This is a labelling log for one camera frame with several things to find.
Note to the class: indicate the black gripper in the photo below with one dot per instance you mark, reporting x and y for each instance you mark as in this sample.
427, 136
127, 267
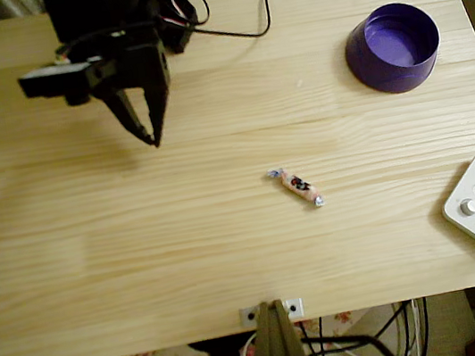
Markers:
140, 73

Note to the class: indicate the pink candy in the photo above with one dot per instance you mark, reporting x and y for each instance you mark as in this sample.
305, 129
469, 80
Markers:
295, 184

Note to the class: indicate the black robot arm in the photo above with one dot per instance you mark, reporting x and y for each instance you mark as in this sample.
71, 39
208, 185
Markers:
93, 6

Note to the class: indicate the purple bowl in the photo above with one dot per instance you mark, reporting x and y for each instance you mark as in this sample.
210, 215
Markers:
393, 49

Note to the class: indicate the black webcam box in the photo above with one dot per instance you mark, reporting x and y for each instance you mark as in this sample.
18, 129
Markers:
52, 81

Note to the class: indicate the small metal bracket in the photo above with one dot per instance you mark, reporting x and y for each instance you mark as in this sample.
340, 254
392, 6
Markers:
246, 316

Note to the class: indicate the table clamp bracket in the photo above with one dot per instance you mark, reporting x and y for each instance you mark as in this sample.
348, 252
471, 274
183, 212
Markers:
273, 348

